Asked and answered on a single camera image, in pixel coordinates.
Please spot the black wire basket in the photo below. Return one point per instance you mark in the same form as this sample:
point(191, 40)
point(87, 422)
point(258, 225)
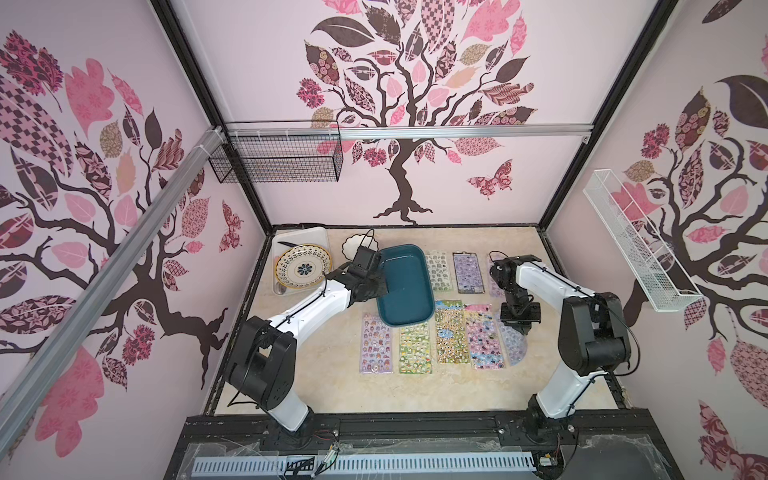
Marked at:
point(273, 154)

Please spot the white wire shelf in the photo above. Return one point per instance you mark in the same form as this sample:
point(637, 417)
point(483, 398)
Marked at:
point(664, 281)

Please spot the pink cat sticker sheet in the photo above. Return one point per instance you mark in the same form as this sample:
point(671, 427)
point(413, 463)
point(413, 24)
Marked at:
point(483, 338)

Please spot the green dinosaur sticker sheet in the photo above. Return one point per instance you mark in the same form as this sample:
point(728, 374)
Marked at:
point(439, 271)

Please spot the green animal sticker sheet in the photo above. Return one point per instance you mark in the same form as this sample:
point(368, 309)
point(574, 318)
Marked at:
point(415, 356)

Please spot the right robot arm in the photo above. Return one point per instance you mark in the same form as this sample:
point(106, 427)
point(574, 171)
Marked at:
point(593, 337)

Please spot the aluminium rail left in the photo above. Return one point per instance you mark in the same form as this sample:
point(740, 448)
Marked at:
point(43, 370)

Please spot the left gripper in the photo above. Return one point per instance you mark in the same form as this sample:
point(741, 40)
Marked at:
point(381, 288)

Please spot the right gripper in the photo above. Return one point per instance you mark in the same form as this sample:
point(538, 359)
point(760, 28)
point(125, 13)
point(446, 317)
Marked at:
point(520, 318)

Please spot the dark purple sticker sheet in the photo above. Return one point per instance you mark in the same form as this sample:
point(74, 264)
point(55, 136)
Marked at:
point(468, 273)

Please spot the white rectangular tray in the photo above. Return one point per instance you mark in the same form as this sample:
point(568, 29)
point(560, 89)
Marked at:
point(283, 241)

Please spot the aluminium rail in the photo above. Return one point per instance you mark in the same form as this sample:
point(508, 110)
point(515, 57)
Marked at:
point(423, 132)
point(43, 370)

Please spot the teal storage box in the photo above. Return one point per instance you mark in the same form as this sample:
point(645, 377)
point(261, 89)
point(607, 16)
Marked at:
point(409, 299)

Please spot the aluminium rail back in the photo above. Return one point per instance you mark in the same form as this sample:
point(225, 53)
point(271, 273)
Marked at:
point(423, 132)

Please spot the patterned yellow rim plate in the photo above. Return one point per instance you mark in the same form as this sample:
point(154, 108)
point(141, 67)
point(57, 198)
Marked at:
point(303, 266)

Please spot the white slotted cable duct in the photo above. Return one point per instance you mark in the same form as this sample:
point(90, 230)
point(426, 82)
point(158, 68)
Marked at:
point(359, 465)

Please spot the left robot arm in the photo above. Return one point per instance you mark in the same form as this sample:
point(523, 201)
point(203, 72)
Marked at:
point(262, 364)

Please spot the panda sticker sheet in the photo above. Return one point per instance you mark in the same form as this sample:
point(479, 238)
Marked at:
point(452, 345)

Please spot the light blue sticker sheet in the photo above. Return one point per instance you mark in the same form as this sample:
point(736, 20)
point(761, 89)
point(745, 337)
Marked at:
point(514, 343)

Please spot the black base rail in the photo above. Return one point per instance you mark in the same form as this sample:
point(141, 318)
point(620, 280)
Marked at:
point(369, 426)

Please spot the white scalloped bowl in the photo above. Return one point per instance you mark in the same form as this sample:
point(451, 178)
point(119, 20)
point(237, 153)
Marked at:
point(351, 245)

